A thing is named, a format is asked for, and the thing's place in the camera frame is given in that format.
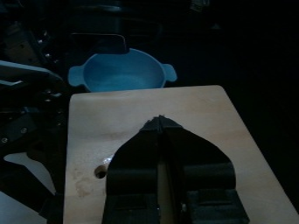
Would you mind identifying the blue toy pot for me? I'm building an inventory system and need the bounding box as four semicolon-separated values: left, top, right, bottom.
69;47;179;93

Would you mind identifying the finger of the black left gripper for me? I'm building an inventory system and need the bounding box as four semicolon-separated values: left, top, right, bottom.
0;139;66;224

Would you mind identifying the wooden cutting board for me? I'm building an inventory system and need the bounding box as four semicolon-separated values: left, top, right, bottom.
62;85;299;224

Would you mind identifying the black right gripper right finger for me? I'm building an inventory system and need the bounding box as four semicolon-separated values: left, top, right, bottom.
158;115;252;224

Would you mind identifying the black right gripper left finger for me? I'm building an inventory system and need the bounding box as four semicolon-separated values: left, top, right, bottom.
102;115;163;224

